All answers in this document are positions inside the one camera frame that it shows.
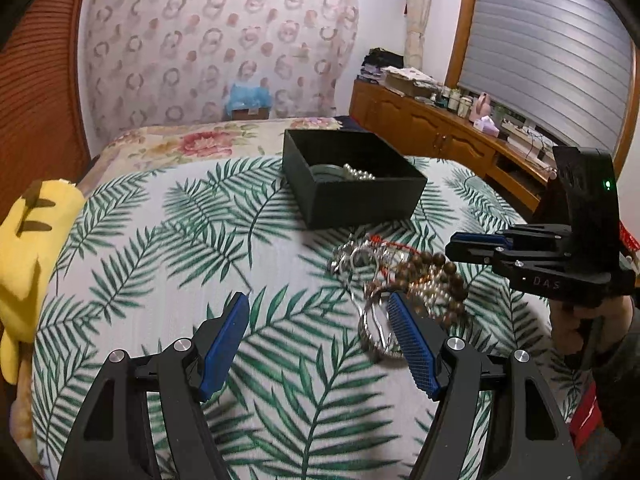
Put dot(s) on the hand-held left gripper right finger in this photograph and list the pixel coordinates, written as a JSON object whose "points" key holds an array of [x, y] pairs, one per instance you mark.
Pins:
{"points": [[412, 345]]}

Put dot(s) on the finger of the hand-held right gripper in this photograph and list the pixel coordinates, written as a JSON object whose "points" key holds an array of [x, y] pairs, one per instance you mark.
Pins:
{"points": [[480, 238], [470, 254]]}

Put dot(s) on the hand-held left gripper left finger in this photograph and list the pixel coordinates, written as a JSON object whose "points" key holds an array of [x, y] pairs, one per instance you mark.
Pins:
{"points": [[225, 345]]}

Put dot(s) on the black jewelry box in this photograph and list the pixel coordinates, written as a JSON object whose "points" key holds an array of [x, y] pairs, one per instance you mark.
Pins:
{"points": [[360, 200]]}

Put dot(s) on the person's right forearm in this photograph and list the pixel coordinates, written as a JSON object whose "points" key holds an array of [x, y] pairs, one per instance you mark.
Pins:
{"points": [[617, 375]]}

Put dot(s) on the person's right hand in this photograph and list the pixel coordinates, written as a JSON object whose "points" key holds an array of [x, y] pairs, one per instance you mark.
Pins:
{"points": [[565, 330]]}

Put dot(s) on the green leaf print blanket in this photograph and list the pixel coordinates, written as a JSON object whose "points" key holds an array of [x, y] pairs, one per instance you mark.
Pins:
{"points": [[175, 260]]}

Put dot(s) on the white power strip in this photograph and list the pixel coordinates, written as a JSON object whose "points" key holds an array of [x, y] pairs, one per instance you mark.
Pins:
{"points": [[525, 142]]}

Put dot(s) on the pink tissue box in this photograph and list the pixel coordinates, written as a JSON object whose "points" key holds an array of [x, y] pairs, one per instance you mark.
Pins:
{"points": [[486, 126]]}

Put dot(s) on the wooden cabinet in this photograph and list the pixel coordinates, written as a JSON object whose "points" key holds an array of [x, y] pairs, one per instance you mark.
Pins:
{"points": [[425, 130]]}

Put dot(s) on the pink bottle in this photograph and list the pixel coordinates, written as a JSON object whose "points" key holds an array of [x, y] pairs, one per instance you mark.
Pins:
{"points": [[483, 105]]}

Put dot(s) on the white bottle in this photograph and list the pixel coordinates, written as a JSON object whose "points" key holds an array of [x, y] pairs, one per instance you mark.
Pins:
{"points": [[464, 105]]}

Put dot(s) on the grey window blind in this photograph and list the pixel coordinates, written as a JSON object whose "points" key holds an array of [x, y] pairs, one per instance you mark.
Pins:
{"points": [[545, 55]]}

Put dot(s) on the cardboard box with floral cloth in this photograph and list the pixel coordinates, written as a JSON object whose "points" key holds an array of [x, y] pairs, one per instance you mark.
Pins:
{"points": [[407, 80]]}

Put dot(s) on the dark blue blanket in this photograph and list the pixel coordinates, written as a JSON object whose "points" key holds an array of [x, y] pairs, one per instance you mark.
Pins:
{"points": [[347, 121]]}

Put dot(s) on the red blanket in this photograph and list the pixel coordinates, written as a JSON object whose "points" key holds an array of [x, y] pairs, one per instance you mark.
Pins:
{"points": [[587, 417]]}

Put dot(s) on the stack of folded clothes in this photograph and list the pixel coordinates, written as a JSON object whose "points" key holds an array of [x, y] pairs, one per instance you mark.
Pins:
{"points": [[380, 65]]}

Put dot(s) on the floral blanket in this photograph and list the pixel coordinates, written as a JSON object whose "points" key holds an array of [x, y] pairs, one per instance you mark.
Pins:
{"points": [[200, 142]]}

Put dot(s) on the yellow plush toy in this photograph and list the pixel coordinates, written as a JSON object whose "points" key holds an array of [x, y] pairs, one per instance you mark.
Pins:
{"points": [[27, 260]]}

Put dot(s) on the beige tied window curtain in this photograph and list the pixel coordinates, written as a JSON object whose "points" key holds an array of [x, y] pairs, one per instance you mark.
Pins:
{"points": [[417, 20]]}

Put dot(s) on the small cardboard box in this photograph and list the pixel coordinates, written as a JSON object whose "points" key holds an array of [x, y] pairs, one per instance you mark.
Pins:
{"points": [[250, 113]]}

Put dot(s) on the blue plastic bag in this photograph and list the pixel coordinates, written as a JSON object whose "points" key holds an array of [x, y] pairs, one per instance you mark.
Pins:
{"points": [[249, 95]]}

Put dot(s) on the circle pattern sheer curtain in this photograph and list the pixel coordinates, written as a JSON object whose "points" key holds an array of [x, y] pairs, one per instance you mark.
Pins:
{"points": [[200, 45]]}

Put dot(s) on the brown slatted wooden wardrobe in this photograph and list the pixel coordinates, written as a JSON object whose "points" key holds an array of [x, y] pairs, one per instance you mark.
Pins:
{"points": [[40, 85]]}

